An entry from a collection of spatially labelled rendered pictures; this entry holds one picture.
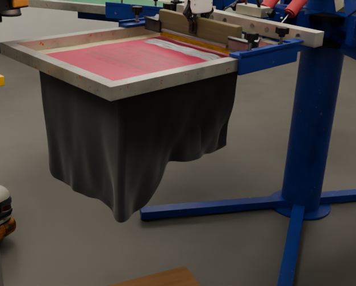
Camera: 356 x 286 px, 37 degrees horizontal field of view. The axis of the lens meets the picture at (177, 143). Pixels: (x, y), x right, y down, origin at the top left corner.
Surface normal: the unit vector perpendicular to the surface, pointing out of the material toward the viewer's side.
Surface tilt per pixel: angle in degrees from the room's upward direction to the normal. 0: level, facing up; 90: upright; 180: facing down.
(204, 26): 90
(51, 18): 90
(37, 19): 90
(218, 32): 90
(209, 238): 0
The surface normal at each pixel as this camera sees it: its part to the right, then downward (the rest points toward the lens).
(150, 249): 0.04, -0.92
